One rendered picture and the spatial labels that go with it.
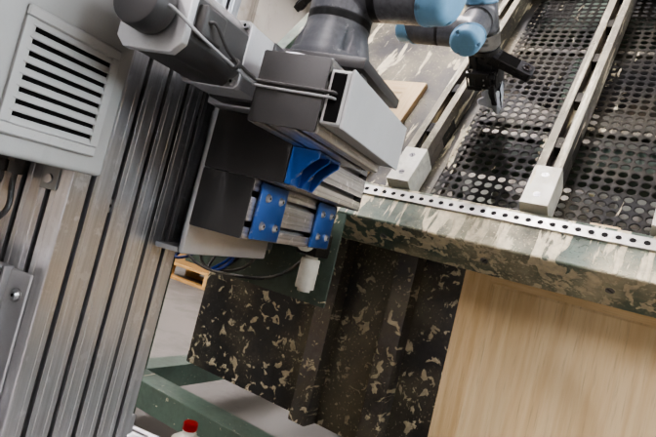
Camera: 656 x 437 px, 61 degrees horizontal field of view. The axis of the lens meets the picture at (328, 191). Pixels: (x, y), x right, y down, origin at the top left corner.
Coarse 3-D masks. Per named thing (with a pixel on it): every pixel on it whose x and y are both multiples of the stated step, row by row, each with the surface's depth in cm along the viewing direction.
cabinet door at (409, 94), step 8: (384, 80) 185; (392, 88) 180; (400, 88) 179; (408, 88) 178; (416, 88) 177; (424, 88) 176; (400, 96) 176; (408, 96) 175; (416, 96) 174; (400, 104) 172; (408, 104) 171; (400, 112) 170; (408, 112) 170; (400, 120) 167
